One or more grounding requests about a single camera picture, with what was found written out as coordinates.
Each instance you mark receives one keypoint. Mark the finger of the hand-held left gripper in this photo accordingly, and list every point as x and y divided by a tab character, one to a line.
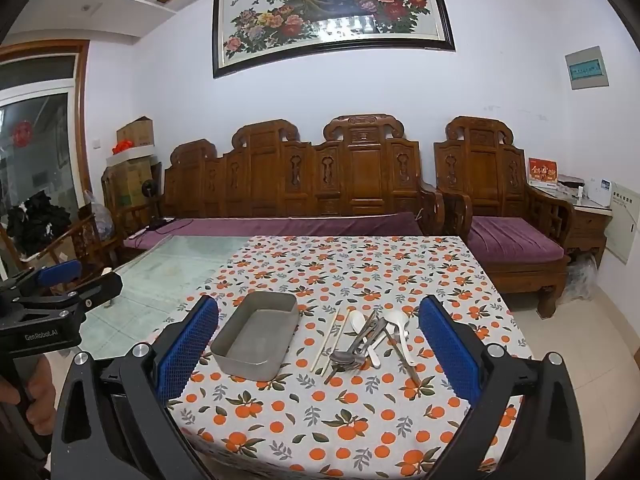
100	290
60	272

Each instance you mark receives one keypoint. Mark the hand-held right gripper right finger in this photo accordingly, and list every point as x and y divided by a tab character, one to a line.
450	350

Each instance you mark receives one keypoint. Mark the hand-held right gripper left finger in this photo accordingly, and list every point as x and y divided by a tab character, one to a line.
187	347

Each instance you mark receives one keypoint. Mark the rectangular metal tray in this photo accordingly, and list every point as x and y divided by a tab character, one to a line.
250	347

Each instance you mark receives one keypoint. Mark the metal spoon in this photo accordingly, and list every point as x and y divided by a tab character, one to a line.
339	357
352	358

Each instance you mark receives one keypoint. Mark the metal fork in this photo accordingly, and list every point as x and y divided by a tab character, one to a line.
332	374

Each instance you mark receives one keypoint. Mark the person's left hand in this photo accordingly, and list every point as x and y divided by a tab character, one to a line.
41	380

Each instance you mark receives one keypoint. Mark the wooden chair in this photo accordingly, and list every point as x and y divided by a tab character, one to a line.
85	240

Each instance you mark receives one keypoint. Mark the black clothes pile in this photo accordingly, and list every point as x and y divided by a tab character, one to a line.
37	220

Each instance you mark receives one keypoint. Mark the white power strip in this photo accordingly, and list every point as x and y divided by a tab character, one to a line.
137	234

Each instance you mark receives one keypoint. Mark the grey plastic bag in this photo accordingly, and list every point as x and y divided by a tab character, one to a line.
100	217

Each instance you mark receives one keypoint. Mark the large cardboard box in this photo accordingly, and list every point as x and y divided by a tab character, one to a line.
130	182

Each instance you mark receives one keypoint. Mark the small black fan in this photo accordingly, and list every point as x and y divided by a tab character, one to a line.
148	189

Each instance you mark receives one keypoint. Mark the orange fruit print tablecloth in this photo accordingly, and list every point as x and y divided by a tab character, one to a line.
350	410

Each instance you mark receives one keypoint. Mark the square purple seat cushion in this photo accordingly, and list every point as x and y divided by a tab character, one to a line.
510	240

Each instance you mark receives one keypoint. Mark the white flat box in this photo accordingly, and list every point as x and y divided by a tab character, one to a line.
132	156

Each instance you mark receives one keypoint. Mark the orange red plastic item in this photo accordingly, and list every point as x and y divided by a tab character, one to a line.
122	147

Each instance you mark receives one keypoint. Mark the red paper window decoration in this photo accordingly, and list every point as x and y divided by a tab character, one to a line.
22	133

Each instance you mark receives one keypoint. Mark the clear plastic bag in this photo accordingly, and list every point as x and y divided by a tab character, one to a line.
580	277

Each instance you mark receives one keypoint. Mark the long purple seat cushion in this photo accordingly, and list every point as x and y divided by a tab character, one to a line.
280	227

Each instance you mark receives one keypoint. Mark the small brown cardboard box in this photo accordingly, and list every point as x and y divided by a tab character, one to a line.
135	132

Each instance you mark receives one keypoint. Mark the carved wooden armchair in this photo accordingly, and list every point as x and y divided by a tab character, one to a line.
480	175

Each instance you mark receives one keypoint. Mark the wooden side table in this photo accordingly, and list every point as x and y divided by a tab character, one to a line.
585	230

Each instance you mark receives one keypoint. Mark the carved wooden sofa bench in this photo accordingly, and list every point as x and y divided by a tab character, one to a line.
360	175

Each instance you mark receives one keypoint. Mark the red gift box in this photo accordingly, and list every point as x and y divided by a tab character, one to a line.
542	172

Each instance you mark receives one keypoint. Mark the pink flat box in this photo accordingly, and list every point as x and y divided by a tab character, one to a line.
572	180

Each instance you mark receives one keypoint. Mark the white box device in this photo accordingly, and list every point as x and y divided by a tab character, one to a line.
603	192

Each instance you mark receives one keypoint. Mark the grey electrical panel box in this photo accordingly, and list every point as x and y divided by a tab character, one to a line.
589	67

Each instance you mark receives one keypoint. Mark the framed peacock flower painting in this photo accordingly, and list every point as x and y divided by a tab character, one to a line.
325	20

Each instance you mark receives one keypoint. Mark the wooden door frame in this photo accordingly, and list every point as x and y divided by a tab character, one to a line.
82	135

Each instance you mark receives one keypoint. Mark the white wall cabinet door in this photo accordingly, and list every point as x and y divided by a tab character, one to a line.
622	225

